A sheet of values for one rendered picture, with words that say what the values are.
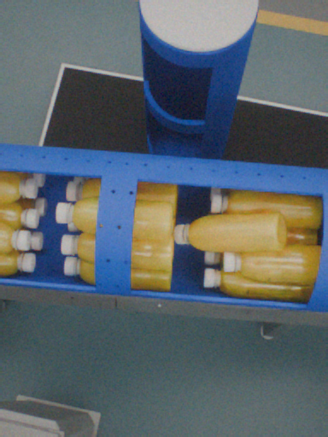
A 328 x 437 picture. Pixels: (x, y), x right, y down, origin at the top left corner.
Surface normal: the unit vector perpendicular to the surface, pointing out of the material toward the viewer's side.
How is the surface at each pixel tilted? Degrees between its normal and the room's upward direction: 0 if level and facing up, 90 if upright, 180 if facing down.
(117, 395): 0
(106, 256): 39
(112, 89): 0
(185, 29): 0
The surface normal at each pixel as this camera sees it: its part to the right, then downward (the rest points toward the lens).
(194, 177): 0.04, -0.70
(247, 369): 0.00, -0.26
